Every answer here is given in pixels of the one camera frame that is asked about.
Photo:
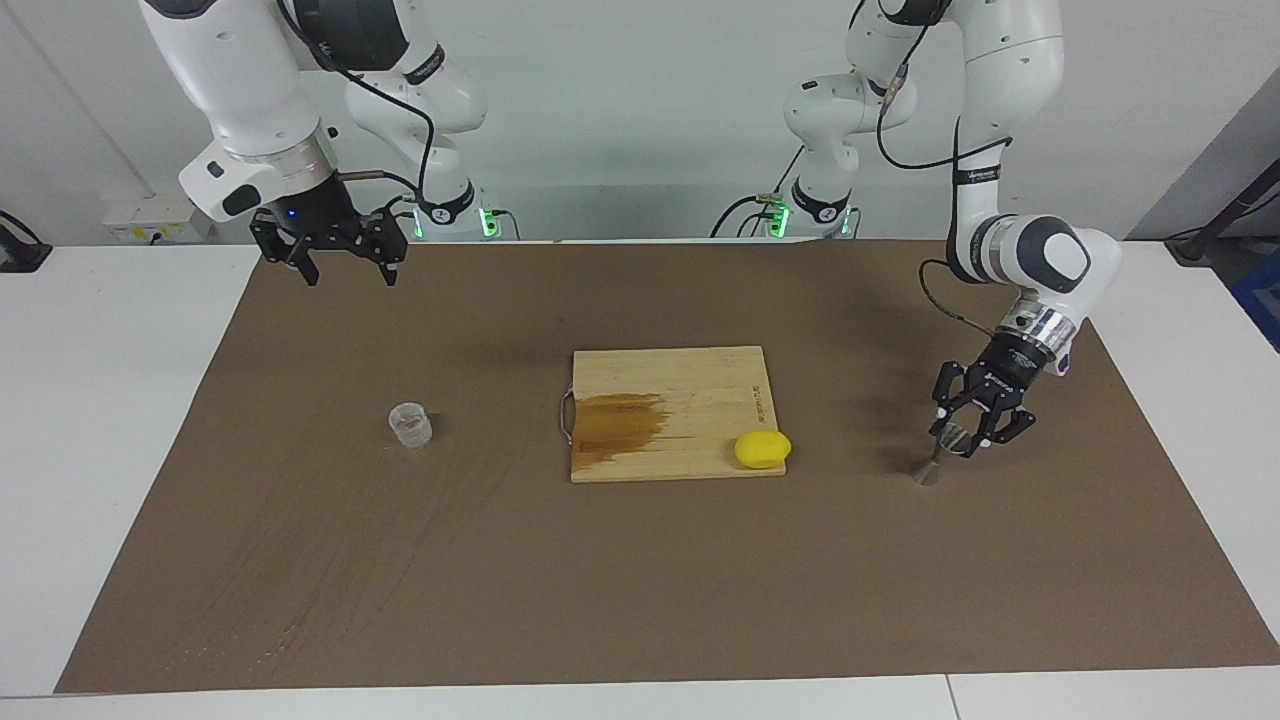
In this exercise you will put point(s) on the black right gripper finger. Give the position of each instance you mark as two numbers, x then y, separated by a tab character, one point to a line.
390	272
306	268

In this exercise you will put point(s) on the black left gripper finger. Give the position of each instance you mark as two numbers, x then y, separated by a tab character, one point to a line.
945	395
1008	428

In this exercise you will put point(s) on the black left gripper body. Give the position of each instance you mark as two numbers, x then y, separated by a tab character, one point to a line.
1005	380

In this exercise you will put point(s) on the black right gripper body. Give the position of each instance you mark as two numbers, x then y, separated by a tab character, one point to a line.
320	225

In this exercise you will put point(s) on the steel double jigger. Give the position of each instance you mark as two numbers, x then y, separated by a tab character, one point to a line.
930	473

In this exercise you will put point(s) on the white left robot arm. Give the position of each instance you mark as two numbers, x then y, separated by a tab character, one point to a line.
1010	60

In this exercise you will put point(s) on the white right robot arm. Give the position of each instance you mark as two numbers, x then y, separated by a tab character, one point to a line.
230	80

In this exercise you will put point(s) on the yellow lemon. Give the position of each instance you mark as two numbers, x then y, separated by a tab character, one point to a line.
763	449

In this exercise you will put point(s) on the bamboo cutting board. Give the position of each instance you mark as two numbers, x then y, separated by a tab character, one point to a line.
690	400

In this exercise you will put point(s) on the black stand leg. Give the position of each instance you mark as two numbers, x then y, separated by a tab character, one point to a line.
1220	225

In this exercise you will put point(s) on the black table clamp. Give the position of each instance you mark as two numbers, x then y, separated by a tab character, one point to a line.
20	255

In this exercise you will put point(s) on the brown table mat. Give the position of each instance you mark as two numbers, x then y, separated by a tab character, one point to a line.
640	600

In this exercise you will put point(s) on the white wall socket box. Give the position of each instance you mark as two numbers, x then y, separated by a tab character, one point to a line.
150	218

